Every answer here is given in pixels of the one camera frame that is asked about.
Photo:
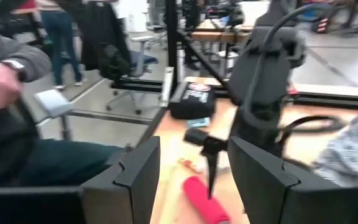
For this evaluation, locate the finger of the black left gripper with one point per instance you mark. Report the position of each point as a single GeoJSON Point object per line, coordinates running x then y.
{"type": "Point", "coordinates": [195, 137]}
{"type": "Point", "coordinates": [212, 168]}

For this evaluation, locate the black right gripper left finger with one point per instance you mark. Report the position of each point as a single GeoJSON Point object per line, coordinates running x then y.
{"type": "Point", "coordinates": [135, 186]}

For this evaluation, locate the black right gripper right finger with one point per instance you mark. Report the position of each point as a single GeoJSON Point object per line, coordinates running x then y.
{"type": "Point", "coordinates": [266, 193]}

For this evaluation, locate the small teal packet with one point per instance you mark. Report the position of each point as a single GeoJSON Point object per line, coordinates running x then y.
{"type": "Point", "coordinates": [198, 122]}

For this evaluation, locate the small orange medicine item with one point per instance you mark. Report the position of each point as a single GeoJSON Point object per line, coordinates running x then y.
{"type": "Point", "coordinates": [192, 165]}

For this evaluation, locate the red cylindrical roller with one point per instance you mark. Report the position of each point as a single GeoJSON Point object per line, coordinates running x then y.
{"type": "Point", "coordinates": [204, 202]}

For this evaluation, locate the grey patterned cloth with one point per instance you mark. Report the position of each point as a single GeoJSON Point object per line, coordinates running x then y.
{"type": "Point", "coordinates": [350, 152]}

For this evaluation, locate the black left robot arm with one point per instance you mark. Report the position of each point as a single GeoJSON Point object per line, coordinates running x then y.
{"type": "Point", "coordinates": [272, 71]}

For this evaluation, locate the black first aid kit pouch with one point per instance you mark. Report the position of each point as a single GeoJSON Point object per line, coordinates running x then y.
{"type": "Point", "coordinates": [193, 104]}

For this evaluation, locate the red clamp knob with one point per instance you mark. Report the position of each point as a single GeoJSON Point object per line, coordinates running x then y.
{"type": "Point", "coordinates": [292, 91]}

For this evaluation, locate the blue seat office chair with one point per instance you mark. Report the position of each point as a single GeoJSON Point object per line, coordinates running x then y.
{"type": "Point", "coordinates": [141, 60]}

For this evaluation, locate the wooden background table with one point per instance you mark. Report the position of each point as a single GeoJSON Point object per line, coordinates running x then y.
{"type": "Point", "coordinates": [219, 35]}

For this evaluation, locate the white chair armrest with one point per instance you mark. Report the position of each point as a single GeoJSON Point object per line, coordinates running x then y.
{"type": "Point", "coordinates": [53, 102]}

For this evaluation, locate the person's wristwatch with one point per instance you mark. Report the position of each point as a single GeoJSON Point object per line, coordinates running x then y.
{"type": "Point", "coordinates": [13, 64]}

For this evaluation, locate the silver metal bracket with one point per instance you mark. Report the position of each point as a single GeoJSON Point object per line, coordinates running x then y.
{"type": "Point", "coordinates": [167, 87]}

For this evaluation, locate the black aluminium table frame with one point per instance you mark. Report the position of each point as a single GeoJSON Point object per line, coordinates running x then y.
{"type": "Point", "coordinates": [171, 43]}

